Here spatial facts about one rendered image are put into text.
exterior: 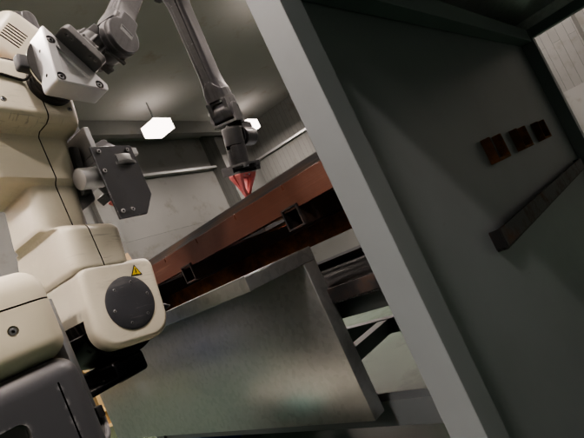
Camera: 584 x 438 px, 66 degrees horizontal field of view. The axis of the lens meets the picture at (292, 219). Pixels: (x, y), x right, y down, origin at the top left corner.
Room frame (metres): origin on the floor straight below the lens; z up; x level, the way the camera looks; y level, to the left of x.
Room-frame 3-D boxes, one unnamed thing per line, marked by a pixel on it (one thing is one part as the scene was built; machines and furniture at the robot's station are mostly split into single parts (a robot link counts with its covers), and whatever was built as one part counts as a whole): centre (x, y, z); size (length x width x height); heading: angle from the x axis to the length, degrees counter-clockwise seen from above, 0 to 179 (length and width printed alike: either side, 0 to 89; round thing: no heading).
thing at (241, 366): (1.39, 0.49, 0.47); 1.30 x 0.04 x 0.35; 48
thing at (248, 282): (1.33, 0.54, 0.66); 1.30 x 0.20 x 0.03; 48
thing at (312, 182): (1.29, 0.31, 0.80); 1.62 x 0.04 x 0.06; 48
